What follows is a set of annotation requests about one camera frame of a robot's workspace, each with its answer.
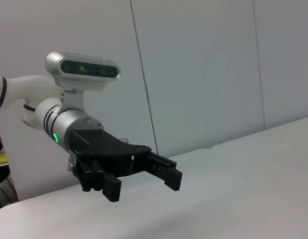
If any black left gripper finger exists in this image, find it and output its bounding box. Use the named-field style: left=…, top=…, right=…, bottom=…
left=72, top=155, right=123, bottom=203
left=132, top=151, right=183, bottom=192

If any dark robot torso base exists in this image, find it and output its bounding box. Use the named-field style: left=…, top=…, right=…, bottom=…
left=0, top=117, right=19, bottom=210

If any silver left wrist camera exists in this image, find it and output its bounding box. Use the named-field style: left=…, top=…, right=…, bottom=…
left=45, top=51, right=121, bottom=113

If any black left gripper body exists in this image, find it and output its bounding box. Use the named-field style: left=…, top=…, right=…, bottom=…
left=68, top=126, right=152, bottom=178

